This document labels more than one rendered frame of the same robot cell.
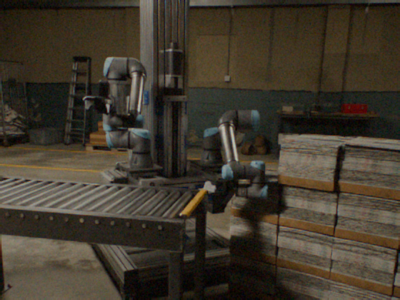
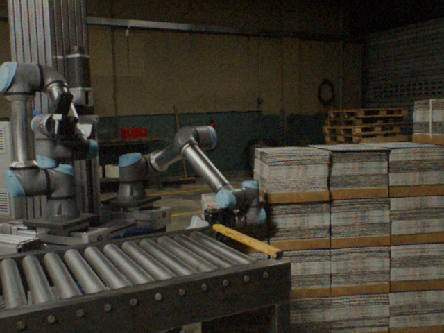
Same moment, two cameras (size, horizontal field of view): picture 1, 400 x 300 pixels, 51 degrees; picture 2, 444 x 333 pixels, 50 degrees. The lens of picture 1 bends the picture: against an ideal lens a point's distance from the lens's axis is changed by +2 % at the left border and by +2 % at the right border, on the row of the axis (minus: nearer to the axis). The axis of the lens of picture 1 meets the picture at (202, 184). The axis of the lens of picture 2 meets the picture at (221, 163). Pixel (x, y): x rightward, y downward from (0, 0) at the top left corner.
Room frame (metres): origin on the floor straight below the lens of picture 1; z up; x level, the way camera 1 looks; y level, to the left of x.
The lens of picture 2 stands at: (0.57, 1.06, 1.23)
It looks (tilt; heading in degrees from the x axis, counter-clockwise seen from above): 6 degrees down; 322
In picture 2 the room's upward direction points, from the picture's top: 1 degrees counter-clockwise
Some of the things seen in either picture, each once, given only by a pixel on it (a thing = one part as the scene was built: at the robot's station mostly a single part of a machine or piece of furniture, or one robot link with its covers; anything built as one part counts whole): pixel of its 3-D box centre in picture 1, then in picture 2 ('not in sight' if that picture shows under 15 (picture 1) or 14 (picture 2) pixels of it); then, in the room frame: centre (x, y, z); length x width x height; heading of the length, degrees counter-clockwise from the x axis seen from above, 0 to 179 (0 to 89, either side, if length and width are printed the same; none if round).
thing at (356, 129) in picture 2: not in sight; (364, 143); (5.91, -6.48, 0.65); 1.33 x 0.94 x 1.30; 83
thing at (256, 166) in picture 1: (254, 172); (248, 194); (2.10, -0.27, 0.89); 0.11 x 0.08 x 0.11; 98
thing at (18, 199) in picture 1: (32, 196); not in sight; (1.95, 0.81, 0.77); 0.47 x 0.05 x 0.05; 169
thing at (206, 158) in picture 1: (211, 154); (131, 189); (2.79, -0.06, 0.87); 0.15 x 0.15 x 0.10
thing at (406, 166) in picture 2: not in sight; (400, 168); (1.90, -1.12, 0.95); 0.38 x 0.29 x 0.23; 147
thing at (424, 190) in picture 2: not in sight; (401, 185); (1.90, -1.12, 0.86); 0.38 x 0.29 x 0.04; 147
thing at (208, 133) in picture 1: (213, 137); (131, 166); (2.79, -0.07, 0.98); 0.13 x 0.12 x 0.14; 98
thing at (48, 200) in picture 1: (58, 198); (37, 282); (1.92, 0.68, 0.77); 0.47 x 0.05 x 0.05; 169
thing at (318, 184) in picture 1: (309, 180); (294, 194); (2.10, -0.55, 0.86); 0.29 x 0.16 x 0.04; 57
